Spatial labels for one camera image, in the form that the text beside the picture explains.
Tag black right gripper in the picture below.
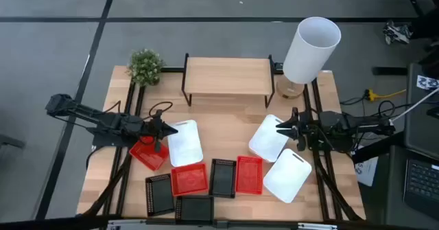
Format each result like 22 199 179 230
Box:
276 106 322 152

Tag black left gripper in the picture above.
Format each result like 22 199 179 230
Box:
139 109 178 152

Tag white plastic basket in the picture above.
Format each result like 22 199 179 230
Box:
248 114 291 163
263 148 313 204
167 119 204 168

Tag red plastic basket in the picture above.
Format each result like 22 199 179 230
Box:
235 155 264 196
170 162 209 197
128 136 170 172

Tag black plastic basket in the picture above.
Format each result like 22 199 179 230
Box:
208 158 237 199
174 195 215 224
145 173 176 218

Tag small green potted plant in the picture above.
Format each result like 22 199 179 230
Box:
126 47 166 87

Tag white cylindrical lamp shade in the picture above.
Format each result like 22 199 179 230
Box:
276 16 342 100

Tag white paper sheet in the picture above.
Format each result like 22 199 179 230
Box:
355 146 379 188

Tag black slanted desk beam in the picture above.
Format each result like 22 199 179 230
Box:
351 132 405 165

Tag silver aluminium profile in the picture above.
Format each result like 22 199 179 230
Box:
106 218 339 230

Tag black floor bar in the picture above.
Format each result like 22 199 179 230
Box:
372 66 410 76

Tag black side table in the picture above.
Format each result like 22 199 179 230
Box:
383 143 439 230

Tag black laptop keyboard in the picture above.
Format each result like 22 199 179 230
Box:
403 159 439 221

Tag person's shoe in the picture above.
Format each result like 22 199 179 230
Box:
383 19 413 45

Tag white sticker with black print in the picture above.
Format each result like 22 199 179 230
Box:
416 74 439 91

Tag grey chair foot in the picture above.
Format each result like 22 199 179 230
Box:
0 133 27 149

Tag person's leg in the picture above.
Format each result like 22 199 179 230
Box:
410 8 439 41

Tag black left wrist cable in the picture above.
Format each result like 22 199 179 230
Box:
142 101 174 122

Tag black aluminium frame rails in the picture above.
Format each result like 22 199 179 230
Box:
80 80 147 220
301 78 364 222

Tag wooden shelf with black frame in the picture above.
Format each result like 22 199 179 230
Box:
180 53 276 109

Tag yellow power plug cable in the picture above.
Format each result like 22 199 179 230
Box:
364 88 407 102

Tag white thick cable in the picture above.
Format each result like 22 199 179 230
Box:
390 87 439 123

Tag black camera stand bar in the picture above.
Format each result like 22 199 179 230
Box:
0 214 439 230

